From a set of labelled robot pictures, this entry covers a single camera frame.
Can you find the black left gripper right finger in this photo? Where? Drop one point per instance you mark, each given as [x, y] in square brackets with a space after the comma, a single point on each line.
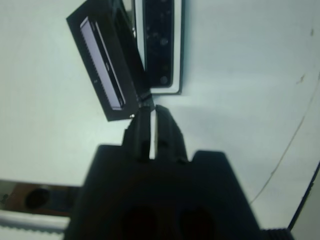
[170, 137]

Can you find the black box base white liner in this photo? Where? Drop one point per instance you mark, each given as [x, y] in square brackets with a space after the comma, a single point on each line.
[178, 50]

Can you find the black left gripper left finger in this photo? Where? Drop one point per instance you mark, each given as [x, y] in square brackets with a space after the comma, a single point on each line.
[138, 135]

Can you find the black box lid with strip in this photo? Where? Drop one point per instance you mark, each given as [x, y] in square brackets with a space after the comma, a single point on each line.
[105, 62]

